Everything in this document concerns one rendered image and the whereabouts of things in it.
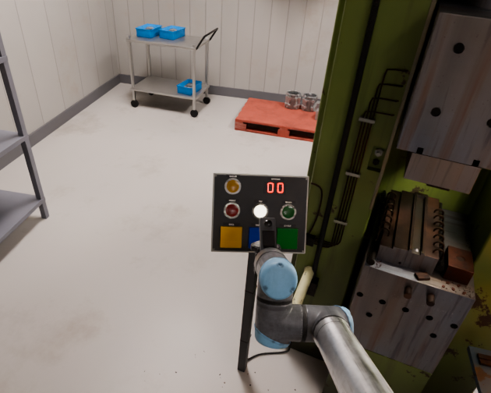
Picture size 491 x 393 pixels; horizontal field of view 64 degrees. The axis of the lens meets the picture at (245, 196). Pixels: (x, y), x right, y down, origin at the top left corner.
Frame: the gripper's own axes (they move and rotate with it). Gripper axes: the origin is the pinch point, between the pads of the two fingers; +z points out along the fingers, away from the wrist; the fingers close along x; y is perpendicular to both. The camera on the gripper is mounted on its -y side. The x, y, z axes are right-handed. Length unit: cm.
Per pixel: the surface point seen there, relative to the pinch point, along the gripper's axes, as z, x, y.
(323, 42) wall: 356, 108, -176
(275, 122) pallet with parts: 314, 47, -73
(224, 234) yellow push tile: 10.3, -12.4, -0.2
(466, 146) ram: -14, 58, -33
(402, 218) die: 26, 59, -6
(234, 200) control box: 11.0, -9.2, -12.1
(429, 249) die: 9, 62, 3
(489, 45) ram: -27, 54, -58
